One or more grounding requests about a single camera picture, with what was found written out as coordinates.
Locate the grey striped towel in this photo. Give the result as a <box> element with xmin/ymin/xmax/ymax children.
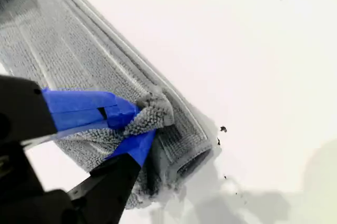
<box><xmin>0</xmin><ymin>0</ymin><xmax>213</xmax><ymax>210</ymax></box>

